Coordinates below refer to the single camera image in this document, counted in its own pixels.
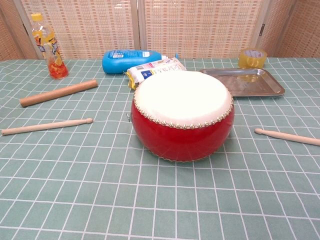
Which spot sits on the silver metal tray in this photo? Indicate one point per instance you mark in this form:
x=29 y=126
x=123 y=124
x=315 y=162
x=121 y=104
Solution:
x=250 y=82

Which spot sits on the wooden rolling pin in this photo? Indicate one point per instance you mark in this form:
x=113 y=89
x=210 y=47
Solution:
x=58 y=93

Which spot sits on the white packaged tissue pack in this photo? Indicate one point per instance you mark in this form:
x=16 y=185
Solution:
x=150 y=71

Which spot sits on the green checked tablecloth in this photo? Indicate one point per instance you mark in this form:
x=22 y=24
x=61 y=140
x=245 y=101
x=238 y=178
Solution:
x=100 y=187

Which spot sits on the blue lotion bottle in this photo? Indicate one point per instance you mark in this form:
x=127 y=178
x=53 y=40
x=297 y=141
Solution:
x=127 y=61

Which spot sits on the red drum with white skin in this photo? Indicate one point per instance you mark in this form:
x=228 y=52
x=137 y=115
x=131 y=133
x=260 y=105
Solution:
x=182 y=120

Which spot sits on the yellow tape roll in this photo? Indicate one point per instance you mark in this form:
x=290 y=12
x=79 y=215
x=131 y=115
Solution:
x=252 y=58

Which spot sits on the light wooden drumstick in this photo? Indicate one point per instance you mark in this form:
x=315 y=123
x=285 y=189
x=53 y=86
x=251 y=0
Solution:
x=287 y=136
x=47 y=126

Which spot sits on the orange drink plastic bottle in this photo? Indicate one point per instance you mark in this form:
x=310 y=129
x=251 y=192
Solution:
x=50 y=50

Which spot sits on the bamboo folding screen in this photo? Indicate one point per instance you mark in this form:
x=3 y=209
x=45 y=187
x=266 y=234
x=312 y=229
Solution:
x=175 y=27

